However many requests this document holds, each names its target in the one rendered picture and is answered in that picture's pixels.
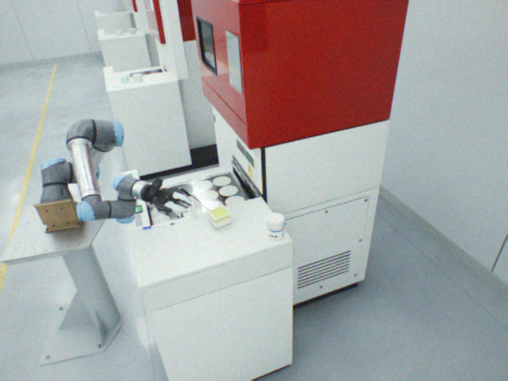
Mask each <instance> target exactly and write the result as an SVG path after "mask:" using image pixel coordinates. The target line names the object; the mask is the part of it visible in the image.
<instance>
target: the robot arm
mask: <svg viewBox="0 0 508 381"><path fill-rule="evenodd" d="M123 142H124V131H123V127H122V124H121V123H120V122H117V121H113V120H112V121H110V120H100V119H80V120H78V121H76V122H75V123H73V124H72V125H71V126H70V128H69V130H68V132H67V136H66V144H67V149H68V150H69V151H70V152H71V156H72V160H73V161H72V162H67V161H66V159H64V158H52V159H49V160H46V161H44V162H42V164H41V173H42V188H43V192H42V196H41V199H40V203H48V202H54V201H58V200H68V199H71V200H74V199H73V195H72V194H71V192H70V189H69V185H68V184H78V188H79V194H80V198H81V202H78V204H77V207H76V211H77V216H78V219H79V220H81V221H94V220H101V219H113V218H115V219H116V221H117V222H119V223H120V224H129V223H132V222H133V221H134V219H135V213H136V203H137V199H138V200H141V201H144V202H146V203H149V204H150V205H153V204H154V205H155V207H156V209H157V211H158V212H160V213H162V214H164V215H167V216H169V214H171V213H172V212H174V213H175V214H176V215H177V216H179V217H181V212H188V210H187V209H185V208H184V207H181V206H179V205H176V203H179V202H181V203H183V204H184V205H185V206H188V205H189V206H192V203H191V201H190V200H189V199H188V198H187V197H186V196H185V195H184V194H183V193H182V192H181V191H179V190H178V189H174V188H169V189H168V188H166V187H164V188H161V187H162V185H163V180H162V179H161V178H159V177H157V178H155V179H154V180H153V182H152V184H149V183H147V182H145V181H141V180H139V179H136V178H133V177H132V176H130V175H124V174H120V175H117V176H116V177H115V178H114V180H113V189H114V190H116V191H117V192H118V197H117V200H102V198H101V192H100V188H99V185H98V179H99V175H100V166H99V164H100V162H101V160H102V159H103V158H104V156H105V154H106V153H107V152H110V151H111V150H112V149H113V148H114V147H121V146H122V145H123ZM160 188H161V189H160ZM178 201H179V202H178ZM161 211H162V212H161ZM163 212H164V213H163Z"/></svg>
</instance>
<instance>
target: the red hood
mask: <svg viewBox="0 0 508 381"><path fill-rule="evenodd" d="M408 4H409V0H191V7H192V12H193V19H194V29H195V36H196V41H197V52H198V58H199V64H200V75H201V81H202V87H203V94H204V96H205V97H206V98H207V99H208V101H209V102H210V103H211V104H212V106H213V107H214V108H215V109H216V110H217V111H218V112H219V114H220V115H221V116H222V117H223V119H224V120H225V121H226V122H227V124H228V125H229V126H230V127H231V128H232V129H233V130H234V132H235V133H236V134H237V135H238V137H239V138H240V139H241V140H242V142H243V143H244V144H245V145H246V146H247V147H248V148H249V149H250V150H253V149H256V148H260V147H266V146H270V145H273V144H279V143H283V142H287V141H293V140H296V139H300V138H307V137H310V136H313V135H319V134H323V133H327V132H333V131H337V130H340V129H347V128H350V127H354V126H357V125H363V124H368V123H371V122H377V121H380V120H384V119H390V115H391V109H392V101H393V96H394V91H395V83H396V78H397V72H398V64H399V59H400V54H401V46H402V41H403V35H404V27H405V22H406V17H407V9H408Z"/></svg>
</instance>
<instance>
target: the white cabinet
mask: <svg viewBox="0 0 508 381"><path fill-rule="evenodd" d="M147 316H148V319H149V322H150V325H151V328H152V331H153V334H154V337H155V340H156V343H157V346H158V349H159V351H160V355H161V358H162V360H163V364H164V367H165V369H166V374H167V377H168V379H169V381H253V380H256V379H259V378H261V377H263V376H266V375H268V374H270V373H273V372H276V371H278V370H281V369H283V368H285V367H288V366H289V364H291V363H292V356H293V266H292V265H291V266H289V267H286V268H282V269H280V270H277V271H273V272H271V273H268V274H264V275H262V276H258V277H254V278H252V279H249V280H245V281H243V282H240V283H236V284H234V285H231V286H229V287H225V288H221V289H219V290H215V291H212V292H210V293H206V294H203V295H201V296H197V297H194V298H192V299H188V300H184V301H182V302H178V303H175V304H173V305H169V306H166V307H164V308H160V309H157V310H155V311H151V312H147Z"/></svg>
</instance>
